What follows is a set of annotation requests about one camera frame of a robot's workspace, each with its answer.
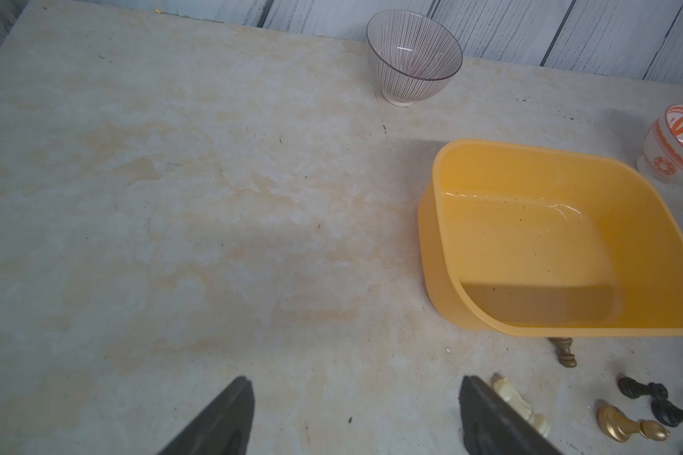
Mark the cream knight chess piece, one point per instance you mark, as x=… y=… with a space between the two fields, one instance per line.
x=505 y=390

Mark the striped glass bowl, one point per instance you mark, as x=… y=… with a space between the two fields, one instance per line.
x=411 y=56

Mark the gold bishop chess piece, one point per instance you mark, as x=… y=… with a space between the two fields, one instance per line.
x=620 y=428

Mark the bronze pawn near box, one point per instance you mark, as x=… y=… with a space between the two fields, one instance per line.
x=562 y=347

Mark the orange patterned bowl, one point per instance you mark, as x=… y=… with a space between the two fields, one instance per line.
x=661 y=161

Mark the black pawn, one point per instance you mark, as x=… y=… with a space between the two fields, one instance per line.
x=634 y=389
x=667 y=413

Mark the black pawn upper right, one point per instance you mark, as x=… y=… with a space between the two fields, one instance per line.
x=667 y=413

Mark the yellow plastic storage box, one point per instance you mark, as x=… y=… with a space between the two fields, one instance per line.
x=536 y=242

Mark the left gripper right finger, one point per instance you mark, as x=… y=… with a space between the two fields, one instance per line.
x=491 y=426

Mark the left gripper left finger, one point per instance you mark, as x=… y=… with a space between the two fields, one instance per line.
x=223 y=427

